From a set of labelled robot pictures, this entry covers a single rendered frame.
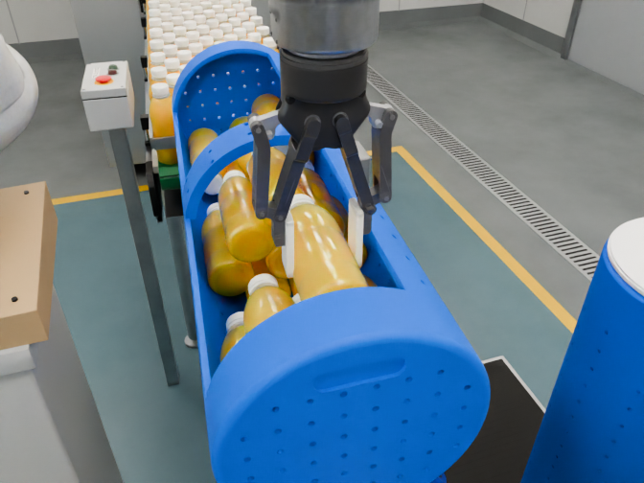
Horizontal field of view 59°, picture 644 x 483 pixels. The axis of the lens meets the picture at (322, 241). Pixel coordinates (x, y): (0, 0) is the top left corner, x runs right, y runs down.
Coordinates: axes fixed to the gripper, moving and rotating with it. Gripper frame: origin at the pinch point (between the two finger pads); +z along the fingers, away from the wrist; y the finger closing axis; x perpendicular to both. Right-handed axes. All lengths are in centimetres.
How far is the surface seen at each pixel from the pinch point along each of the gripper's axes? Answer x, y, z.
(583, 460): -1, -50, 58
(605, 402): -1, -49, 42
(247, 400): 14.8, 10.2, 4.5
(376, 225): -3.7, -7.3, 1.6
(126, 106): -88, 25, 18
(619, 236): -16, -55, 19
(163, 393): -92, 32, 124
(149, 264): -95, 28, 70
